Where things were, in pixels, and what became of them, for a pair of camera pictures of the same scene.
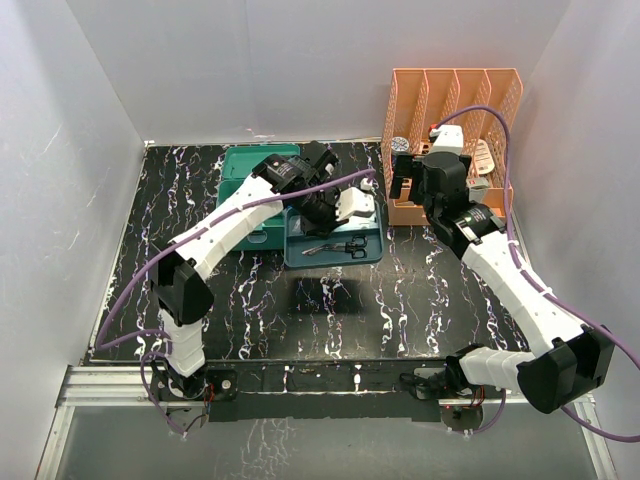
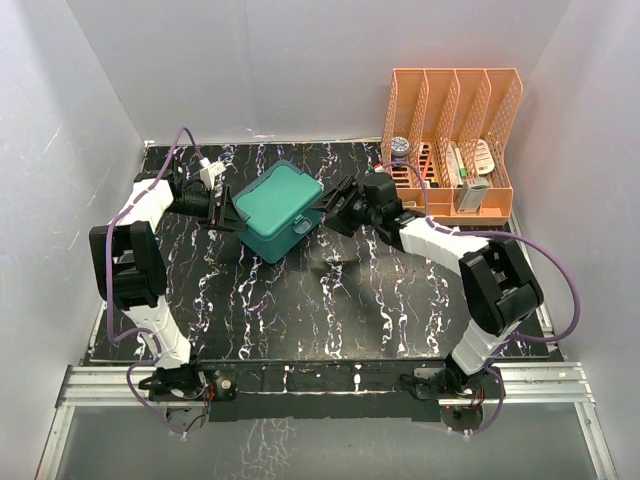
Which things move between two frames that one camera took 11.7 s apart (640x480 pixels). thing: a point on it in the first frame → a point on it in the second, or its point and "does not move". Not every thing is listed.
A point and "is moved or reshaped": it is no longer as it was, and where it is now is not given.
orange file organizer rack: x=419 y=97 does not move
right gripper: x=405 y=168 → x=345 y=185
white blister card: x=484 y=160 does not move
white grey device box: x=477 y=186 does not move
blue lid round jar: x=400 y=144 does not move
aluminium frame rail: x=131 y=386 does not move
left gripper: x=324 y=228 → x=220 y=219
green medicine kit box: x=237 y=164 is moved or reshaped
